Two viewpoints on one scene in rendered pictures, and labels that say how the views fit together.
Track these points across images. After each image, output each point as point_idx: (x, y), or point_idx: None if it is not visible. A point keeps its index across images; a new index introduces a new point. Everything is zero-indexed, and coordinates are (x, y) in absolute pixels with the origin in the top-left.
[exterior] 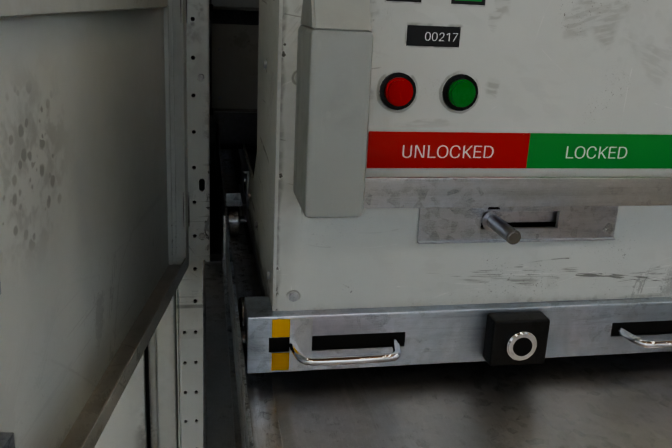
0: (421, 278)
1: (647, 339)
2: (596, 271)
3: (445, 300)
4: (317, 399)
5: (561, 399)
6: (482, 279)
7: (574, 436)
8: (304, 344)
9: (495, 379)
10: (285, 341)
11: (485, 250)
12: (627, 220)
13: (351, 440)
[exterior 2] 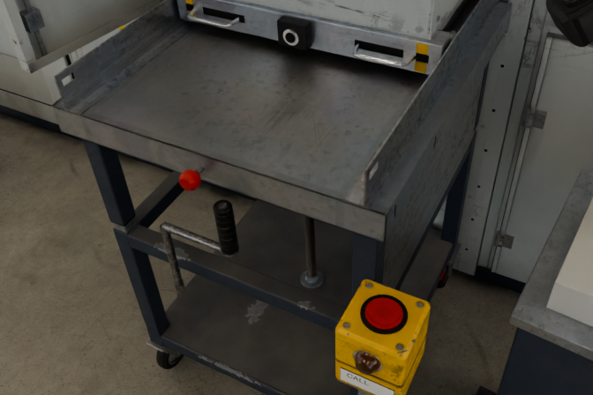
0: None
1: (377, 55)
2: (346, 5)
3: (266, 3)
4: (203, 38)
5: (304, 71)
6: None
7: (280, 85)
8: (199, 10)
9: (291, 54)
10: (192, 6)
11: None
12: None
13: (191, 56)
